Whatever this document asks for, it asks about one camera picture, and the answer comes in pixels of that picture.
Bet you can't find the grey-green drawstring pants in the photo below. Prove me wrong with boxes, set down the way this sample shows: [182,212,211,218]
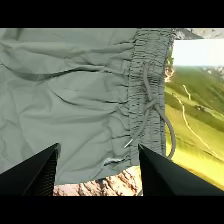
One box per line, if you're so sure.
[0,27,177,186]

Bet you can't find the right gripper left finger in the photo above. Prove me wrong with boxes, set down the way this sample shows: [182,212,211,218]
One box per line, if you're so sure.
[0,142,62,197]

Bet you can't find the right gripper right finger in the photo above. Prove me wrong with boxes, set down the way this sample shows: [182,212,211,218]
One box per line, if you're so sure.
[137,143,224,197]

